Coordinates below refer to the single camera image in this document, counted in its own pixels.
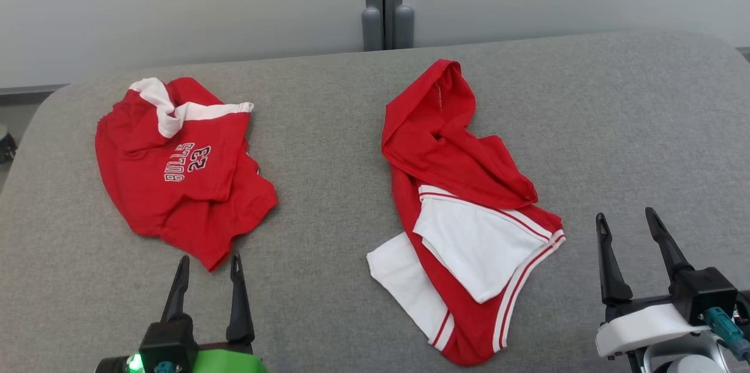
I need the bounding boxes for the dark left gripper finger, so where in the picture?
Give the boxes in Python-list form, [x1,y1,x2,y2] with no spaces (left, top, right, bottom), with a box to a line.
[161,255,193,322]
[226,252,255,343]

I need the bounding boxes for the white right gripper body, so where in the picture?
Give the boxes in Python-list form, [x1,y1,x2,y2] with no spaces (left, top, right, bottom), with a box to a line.
[595,296,713,359]

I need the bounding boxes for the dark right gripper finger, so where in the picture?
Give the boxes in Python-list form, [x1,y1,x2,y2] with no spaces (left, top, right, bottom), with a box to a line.
[645,207,695,283]
[595,213,633,306]

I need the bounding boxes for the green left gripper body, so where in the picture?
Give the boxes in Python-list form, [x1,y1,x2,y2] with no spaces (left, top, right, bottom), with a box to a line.
[190,341,269,373]

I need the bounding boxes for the red Bulls 23 shorts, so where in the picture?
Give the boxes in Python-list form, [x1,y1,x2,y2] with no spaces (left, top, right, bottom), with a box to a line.
[95,77,278,272]

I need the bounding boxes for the red and white jersey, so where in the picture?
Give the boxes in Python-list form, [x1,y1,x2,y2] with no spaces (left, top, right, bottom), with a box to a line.
[367,59,566,367]

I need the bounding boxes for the grey fabric sofa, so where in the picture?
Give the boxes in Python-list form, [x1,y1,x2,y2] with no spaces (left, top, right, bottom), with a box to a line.
[0,30,750,373]

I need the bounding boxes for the metal leg with black caster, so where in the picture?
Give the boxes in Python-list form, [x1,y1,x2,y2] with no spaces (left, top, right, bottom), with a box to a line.
[0,124,17,164]

